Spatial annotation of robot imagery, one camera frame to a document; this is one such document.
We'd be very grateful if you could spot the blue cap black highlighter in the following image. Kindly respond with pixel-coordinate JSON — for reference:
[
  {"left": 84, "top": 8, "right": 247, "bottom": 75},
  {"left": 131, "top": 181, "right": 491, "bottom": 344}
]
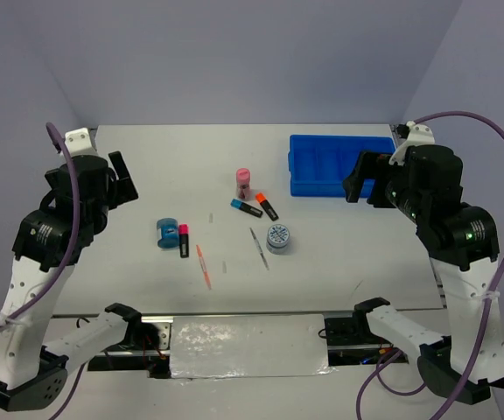
[{"left": 230, "top": 199, "right": 263, "bottom": 218}]

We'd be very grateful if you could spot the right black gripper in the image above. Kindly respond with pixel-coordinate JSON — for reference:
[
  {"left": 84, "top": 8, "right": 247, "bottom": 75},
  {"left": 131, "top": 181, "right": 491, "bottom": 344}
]
[{"left": 340, "top": 147, "right": 426, "bottom": 221}]

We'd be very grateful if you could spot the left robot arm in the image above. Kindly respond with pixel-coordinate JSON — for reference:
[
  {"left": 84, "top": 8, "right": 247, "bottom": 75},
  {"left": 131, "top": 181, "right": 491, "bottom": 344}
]
[{"left": 0, "top": 123, "right": 144, "bottom": 412}]

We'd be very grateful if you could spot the orange clear pen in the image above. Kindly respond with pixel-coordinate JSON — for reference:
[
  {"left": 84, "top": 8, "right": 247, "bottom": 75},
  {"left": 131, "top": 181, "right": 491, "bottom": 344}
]
[{"left": 196, "top": 245, "right": 212, "bottom": 290}]

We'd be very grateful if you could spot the pink lidded small jar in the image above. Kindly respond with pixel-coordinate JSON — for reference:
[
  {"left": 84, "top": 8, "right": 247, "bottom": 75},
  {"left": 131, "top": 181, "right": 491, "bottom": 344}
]
[{"left": 235, "top": 168, "right": 251, "bottom": 200}]

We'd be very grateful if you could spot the silver foil cover plate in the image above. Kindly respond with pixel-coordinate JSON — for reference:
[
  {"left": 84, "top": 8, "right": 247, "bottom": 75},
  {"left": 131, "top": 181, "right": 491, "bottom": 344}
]
[{"left": 170, "top": 314, "right": 332, "bottom": 379}]

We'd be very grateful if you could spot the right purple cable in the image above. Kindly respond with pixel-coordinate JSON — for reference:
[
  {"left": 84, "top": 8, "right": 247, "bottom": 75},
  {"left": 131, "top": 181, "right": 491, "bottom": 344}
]
[{"left": 355, "top": 110, "right": 504, "bottom": 420}]

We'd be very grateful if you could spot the blue patterned round tin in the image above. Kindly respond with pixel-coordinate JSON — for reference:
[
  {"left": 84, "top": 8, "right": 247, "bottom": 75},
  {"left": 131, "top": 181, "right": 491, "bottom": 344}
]
[{"left": 266, "top": 224, "right": 291, "bottom": 255}]

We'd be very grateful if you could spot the pink cap black highlighter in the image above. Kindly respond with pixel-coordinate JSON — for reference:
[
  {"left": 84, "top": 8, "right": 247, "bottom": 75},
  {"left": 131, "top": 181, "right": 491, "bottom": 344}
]
[{"left": 178, "top": 224, "right": 190, "bottom": 258}]

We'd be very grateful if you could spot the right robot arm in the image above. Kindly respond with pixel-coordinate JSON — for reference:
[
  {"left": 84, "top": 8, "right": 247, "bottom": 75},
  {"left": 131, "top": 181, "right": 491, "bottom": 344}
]
[{"left": 343, "top": 119, "right": 504, "bottom": 408}]

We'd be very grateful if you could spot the blue round tape dispenser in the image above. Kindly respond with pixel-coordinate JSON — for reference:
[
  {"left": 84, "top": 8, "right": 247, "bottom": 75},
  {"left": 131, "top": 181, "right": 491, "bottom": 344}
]
[{"left": 156, "top": 218, "right": 179, "bottom": 249}]

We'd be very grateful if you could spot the orange cap black highlighter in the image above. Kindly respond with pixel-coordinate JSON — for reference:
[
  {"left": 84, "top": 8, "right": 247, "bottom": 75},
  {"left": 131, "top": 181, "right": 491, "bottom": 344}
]
[{"left": 255, "top": 192, "right": 279, "bottom": 221}]

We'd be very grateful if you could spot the purple clear highlighter pen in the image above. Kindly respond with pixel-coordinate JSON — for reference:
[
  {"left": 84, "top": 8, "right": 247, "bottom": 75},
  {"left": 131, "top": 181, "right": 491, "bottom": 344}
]
[{"left": 249, "top": 227, "right": 270, "bottom": 271}]

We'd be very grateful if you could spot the blue plastic bin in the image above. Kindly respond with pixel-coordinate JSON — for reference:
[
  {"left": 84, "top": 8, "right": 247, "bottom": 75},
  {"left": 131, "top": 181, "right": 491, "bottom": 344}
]
[{"left": 288, "top": 134, "right": 396, "bottom": 198}]

